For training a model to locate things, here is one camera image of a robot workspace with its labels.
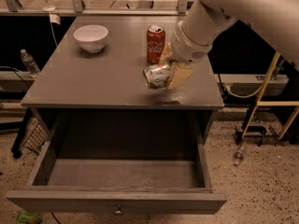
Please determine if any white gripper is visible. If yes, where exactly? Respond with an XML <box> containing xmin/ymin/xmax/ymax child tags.
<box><xmin>158</xmin><ymin>21</ymin><xmax>212</xmax><ymax>90</ymax></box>

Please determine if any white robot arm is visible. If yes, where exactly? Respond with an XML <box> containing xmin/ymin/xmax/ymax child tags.
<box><xmin>161</xmin><ymin>0</ymin><xmax>299</xmax><ymax>63</ymax></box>

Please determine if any red coca-cola can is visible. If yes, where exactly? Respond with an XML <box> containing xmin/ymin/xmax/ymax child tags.
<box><xmin>147</xmin><ymin>24</ymin><xmax>165</xmax><ymax>63</ymax></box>

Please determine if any grey cabinet counter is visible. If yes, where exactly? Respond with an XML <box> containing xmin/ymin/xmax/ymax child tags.
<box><xmin>21</xmin><ymin>16</ymin><xmax>223</xmax><ymax>143</ymax></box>

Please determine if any grey open top drawer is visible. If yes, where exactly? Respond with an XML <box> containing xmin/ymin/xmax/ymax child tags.
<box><xmin>6</xmin><ymin>111</ymin><xmax>227</xmax><ymax>215</ymax></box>

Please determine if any metal drawer knob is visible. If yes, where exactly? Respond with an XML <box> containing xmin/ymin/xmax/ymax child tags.
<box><xmin>113</xmin><ymin>204</ymin><xmax>123</xmax><ymax>216</ymax></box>

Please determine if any white ceramic bowl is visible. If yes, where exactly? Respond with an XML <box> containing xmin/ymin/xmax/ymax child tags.
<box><xmin>73</xmin><ymin>25</ymin><xmax>108</xmax><ymax>53</ymax></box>

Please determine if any plastic bottle lying on floor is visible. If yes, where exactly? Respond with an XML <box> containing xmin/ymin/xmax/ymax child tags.
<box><xmin>234</xmin><ymin>142</ymin><xmax>246</xmax><ymax>166</ymax></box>

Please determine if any clear plastic water bottle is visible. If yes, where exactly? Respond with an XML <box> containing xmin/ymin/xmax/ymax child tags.
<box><xmin>21</xmin><ymin>49</ymin><xmax>40</xmax><ymax>77</ymax></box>

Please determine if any green crumpled bag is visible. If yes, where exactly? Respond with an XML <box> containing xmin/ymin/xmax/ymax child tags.
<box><xmin>17</xmin><ymin>211</ymin><xmax>42</xmax><ymax>224</ymax></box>

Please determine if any black power cable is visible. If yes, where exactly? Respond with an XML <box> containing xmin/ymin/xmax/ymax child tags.
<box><xmin>217</xmin><ymin>72</ymin><xmax>230</xmax><ymax>99</ymax></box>

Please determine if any yellow metal frame stand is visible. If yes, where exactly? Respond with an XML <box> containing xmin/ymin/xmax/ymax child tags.
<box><xmin>235</xmin><ymin>51</ymin><xmax>299</xmax><ymax>143</ymax></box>

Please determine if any black wire mesh basket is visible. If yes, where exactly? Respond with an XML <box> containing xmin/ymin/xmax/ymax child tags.
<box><xmin>23</xmin><ymin>123</ymin><xmax>47</xmax><ymax>154</ymax></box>

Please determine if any metal railing frame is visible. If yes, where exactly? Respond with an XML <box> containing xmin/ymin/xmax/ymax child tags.
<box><xmin>0</xmin><ymin>0</ymin><xmax>299</xmax><ymax>17</ymax></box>

